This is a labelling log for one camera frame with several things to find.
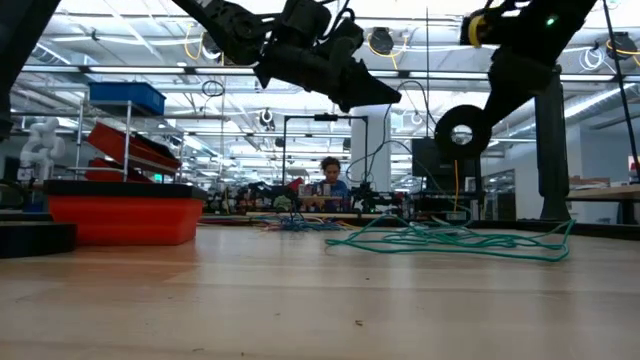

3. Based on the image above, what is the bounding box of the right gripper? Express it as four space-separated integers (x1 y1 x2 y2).
482 47 556 129

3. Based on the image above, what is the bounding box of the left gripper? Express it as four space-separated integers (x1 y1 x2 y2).
253 19 403 114

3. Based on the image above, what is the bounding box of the black spool white label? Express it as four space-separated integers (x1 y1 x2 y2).
433 103 494 162

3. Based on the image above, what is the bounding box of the green cord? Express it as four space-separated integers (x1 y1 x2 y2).
324 79 576 263

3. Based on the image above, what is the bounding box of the black monitor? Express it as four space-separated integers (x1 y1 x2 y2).
410 137 483 194

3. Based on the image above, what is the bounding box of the person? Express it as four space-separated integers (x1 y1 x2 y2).
317 156 351 214

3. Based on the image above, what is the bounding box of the thin black pole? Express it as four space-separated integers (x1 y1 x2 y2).
602 0 640 169

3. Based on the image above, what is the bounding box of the wooden side table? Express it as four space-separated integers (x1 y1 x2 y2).
564 183 640 226

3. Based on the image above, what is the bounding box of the blue plastic bin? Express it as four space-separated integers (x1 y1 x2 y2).
88 81 167 117

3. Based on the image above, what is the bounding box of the metal shelf rack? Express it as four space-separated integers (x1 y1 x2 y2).
67 98 187 184

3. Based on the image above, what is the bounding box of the red plastic shelf bin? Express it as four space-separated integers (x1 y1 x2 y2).
87 122 183 176
83 157 154 184

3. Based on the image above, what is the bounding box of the red square tray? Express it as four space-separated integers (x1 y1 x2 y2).
43 179 209 247

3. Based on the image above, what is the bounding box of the black tape roll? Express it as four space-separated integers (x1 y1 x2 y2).
0 221 78 260

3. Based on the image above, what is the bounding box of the black distant camera rig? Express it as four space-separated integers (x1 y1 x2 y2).
282 113 370 186

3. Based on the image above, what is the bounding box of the black upright post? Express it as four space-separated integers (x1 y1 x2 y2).
532 74 574 224

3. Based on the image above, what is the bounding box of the yellow cable tag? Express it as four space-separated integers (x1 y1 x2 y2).
467 14 487 50

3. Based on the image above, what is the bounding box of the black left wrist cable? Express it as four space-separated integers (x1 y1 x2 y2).
319 0 356 31

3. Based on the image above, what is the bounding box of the multicolour wire bundle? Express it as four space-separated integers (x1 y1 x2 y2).
249 213 359 235

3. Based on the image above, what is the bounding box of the black hanging cable loop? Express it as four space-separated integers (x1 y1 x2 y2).
201 79 226 99

